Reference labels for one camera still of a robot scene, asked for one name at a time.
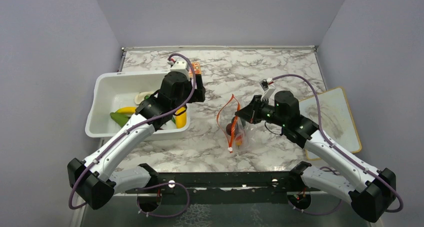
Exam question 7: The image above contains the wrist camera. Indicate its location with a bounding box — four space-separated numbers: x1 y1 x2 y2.
167 58 190 74
259 78 275 101

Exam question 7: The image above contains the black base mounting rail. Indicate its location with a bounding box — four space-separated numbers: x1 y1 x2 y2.
124 163 322 213

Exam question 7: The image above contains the yellow banana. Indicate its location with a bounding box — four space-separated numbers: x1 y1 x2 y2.
115 106 137 115

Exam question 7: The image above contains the dark green avocado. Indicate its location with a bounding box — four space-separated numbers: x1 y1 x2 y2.
238 118 246 128

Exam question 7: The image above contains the purple passion fruit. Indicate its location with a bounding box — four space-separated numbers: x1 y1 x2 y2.
225 123 238 136

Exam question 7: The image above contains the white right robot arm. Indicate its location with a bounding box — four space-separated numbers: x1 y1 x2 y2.
235 90 396 223

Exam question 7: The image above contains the green leaf vegetable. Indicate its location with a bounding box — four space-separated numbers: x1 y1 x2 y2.
109 112 131 128

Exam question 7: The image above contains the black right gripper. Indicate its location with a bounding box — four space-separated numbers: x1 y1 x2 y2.
235 95 287 128

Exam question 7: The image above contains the yellow mango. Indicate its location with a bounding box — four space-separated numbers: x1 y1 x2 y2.
174 107 187 129

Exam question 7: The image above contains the white plastic bin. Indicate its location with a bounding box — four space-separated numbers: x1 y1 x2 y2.
85 70 190 141

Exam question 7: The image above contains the white board yellow rim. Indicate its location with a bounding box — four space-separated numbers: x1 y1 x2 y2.
299 86 362 161

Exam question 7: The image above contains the white mushroom toy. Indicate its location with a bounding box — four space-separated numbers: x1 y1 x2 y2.
134 91 154 105

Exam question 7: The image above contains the clear orange-zipper zip bag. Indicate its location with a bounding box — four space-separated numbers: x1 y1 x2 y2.
215 94 255 154

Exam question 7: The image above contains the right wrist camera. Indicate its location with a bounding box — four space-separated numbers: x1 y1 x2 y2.
259 78 275 101

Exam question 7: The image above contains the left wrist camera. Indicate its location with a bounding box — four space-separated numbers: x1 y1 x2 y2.
167 58 190 74

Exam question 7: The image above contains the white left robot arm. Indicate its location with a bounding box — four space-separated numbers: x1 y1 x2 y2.
67 71 206 210

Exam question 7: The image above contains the red bell pepper toy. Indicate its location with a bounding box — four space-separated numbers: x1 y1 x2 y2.
234 134 245 148

